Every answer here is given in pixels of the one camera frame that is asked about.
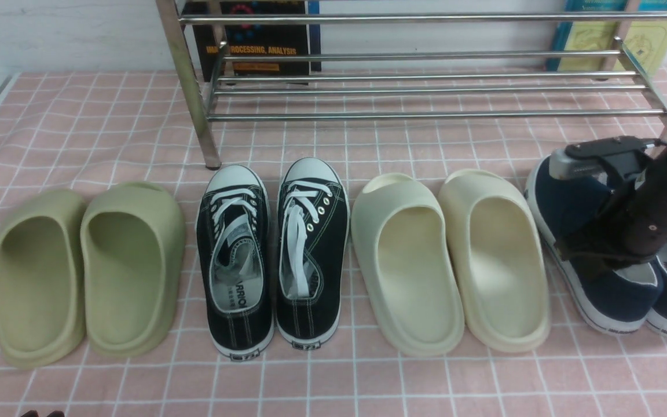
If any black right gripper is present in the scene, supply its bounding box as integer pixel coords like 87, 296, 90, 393
550, 137, 667, 264

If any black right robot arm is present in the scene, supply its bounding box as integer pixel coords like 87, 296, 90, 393
549, 136, 667, 279

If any chrome metal shoe rack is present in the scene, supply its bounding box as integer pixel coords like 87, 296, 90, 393
156, 0, 667, 170

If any right cream foam slide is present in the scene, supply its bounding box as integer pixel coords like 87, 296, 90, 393
438, 169, 551, 353

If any cream foam slide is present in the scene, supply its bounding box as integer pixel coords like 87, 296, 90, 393
438, 169, 551, 353
350, 173, 465, 357

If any left green foam slide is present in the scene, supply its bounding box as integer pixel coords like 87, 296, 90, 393
0, 188, 86, 369

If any green foam slide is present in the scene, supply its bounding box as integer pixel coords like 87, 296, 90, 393
0, 188, 86, 369
80, 181, 186, 358

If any right green foam slide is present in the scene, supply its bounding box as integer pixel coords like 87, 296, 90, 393
80, 181, 186, 358

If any left cream foam slide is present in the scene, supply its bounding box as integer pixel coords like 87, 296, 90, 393
350, 173, 465, 357

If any teal yellow book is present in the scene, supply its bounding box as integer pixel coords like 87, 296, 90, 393
545, 0, 667, 77

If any left black canvas sneaker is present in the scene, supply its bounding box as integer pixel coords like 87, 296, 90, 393
196, 164, 274, 362

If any black canvas sneaker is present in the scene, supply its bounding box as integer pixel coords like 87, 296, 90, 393
196, 164, 274, 362
275, 158, 350, 351

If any pink checkered tablecloth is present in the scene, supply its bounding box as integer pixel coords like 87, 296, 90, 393
0, 72, 667, 416

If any right black canvas sneaker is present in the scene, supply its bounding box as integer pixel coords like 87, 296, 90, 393
275, 158, 350, 351

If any black book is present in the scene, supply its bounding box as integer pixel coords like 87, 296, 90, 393
192, 1, 322, 82

